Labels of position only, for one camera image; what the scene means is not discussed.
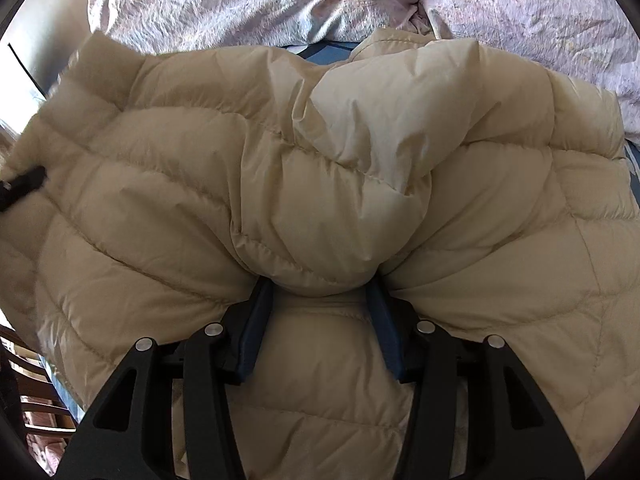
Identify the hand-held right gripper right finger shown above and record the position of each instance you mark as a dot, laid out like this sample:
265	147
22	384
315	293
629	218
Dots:
382	330

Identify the pink floral duvet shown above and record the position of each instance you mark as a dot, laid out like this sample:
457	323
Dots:
250	0

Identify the blue striped bed sheet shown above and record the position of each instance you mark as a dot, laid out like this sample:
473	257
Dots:
320	51

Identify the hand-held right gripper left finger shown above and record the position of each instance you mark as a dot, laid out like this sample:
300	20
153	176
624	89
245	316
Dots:
255	330

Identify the cream puffer jacket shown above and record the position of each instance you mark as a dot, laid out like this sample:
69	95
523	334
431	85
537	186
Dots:
350	185

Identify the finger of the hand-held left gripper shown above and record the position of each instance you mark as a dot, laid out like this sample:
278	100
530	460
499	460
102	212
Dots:
22	185

